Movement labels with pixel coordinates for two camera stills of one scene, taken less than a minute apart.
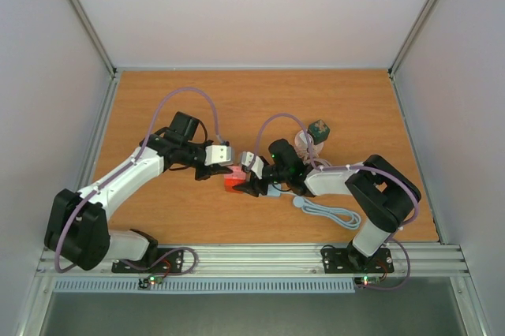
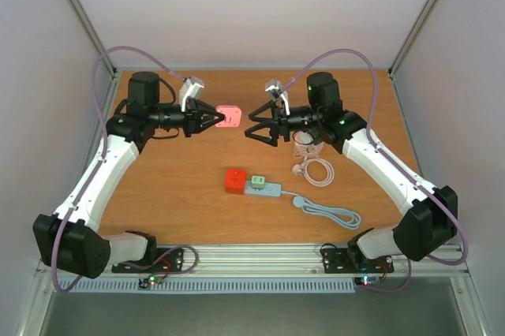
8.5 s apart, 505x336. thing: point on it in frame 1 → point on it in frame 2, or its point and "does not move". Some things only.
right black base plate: x=337 y=260 does not move
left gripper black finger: x=202 y=175 → x=207 y=124
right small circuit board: x=368 y=280 does not move
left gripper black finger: x=214 y=169 → x=206 y=108
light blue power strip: x=273 y=191 does not move
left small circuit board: x=145 y=283 does not move
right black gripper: x=254 y=188 → x=282 y=125
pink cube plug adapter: x=237 y=173 → x=233 y=116
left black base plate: x=167 y=260 does not move
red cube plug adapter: x=230 y=182 does not move
